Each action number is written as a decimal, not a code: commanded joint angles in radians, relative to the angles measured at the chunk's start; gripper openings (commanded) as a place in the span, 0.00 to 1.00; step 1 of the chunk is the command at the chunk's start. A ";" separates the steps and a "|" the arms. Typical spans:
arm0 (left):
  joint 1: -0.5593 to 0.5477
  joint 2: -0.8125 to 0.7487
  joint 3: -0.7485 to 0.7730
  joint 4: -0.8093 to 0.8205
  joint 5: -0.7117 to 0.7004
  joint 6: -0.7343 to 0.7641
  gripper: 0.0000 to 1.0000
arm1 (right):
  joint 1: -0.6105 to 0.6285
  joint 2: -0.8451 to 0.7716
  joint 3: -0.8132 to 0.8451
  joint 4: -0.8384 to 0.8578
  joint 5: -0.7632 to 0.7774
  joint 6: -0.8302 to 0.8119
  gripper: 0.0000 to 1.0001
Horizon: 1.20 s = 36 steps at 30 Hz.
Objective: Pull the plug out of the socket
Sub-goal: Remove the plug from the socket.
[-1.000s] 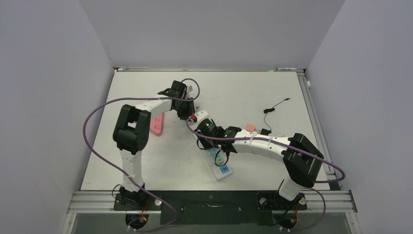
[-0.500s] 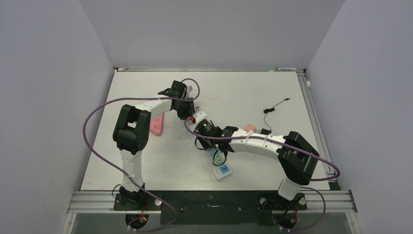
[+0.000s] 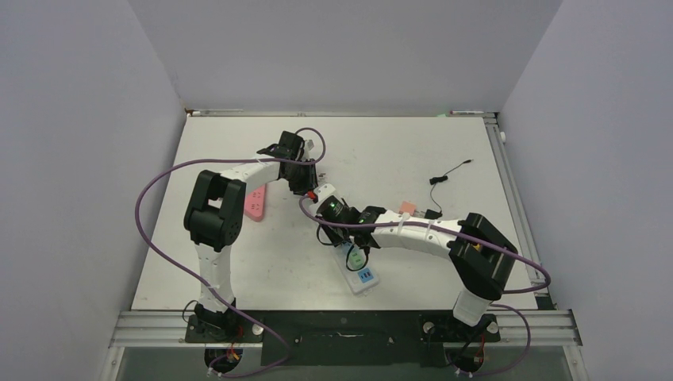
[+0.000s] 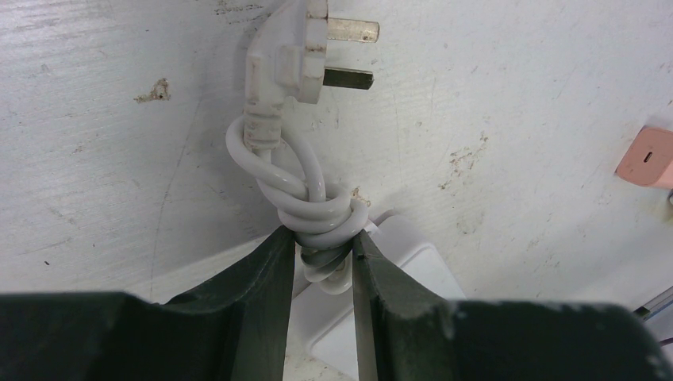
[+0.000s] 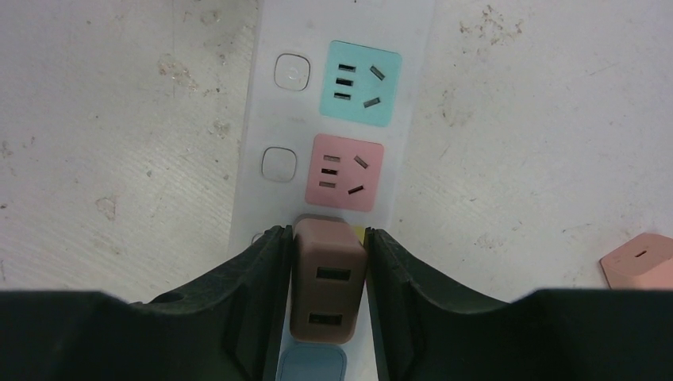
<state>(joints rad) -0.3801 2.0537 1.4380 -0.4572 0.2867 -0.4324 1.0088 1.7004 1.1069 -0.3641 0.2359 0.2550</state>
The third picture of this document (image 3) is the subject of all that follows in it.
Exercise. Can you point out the pink triangular socket base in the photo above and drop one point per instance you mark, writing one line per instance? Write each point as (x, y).
(254, 204)

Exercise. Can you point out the green cube plug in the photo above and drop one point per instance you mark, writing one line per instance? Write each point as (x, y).
(356, 261)

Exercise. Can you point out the white long power strip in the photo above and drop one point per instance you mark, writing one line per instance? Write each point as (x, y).
(359, 282)

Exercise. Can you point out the wrist white camera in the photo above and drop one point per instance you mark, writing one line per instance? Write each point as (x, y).
(308, 146)
(323, 193)

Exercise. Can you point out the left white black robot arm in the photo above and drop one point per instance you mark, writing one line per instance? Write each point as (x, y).
(214, 219)

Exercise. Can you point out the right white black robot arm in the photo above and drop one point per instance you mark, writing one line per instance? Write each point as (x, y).
(482, 256)

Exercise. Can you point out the salmon cube plug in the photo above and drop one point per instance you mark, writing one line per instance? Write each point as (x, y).
(407, 208)

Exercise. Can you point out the blue cube plug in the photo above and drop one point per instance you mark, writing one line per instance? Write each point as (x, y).
(346, 248)

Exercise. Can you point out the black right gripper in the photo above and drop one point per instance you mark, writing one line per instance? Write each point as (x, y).
(337, 238)

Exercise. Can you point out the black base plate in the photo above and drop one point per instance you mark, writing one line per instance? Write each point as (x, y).
(351, 338)

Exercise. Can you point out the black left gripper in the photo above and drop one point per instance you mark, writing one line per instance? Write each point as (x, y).
(309, 182)

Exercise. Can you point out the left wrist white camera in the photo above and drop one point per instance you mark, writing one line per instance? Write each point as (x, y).
(308, 146)

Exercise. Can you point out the black power adapter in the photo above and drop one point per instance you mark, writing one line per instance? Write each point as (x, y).
(432, 214)

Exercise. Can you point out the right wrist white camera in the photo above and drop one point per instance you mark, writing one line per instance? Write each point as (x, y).
(323, 193)

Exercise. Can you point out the aluminium frame rail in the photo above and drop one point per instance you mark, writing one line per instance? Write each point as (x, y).
(526, 329)

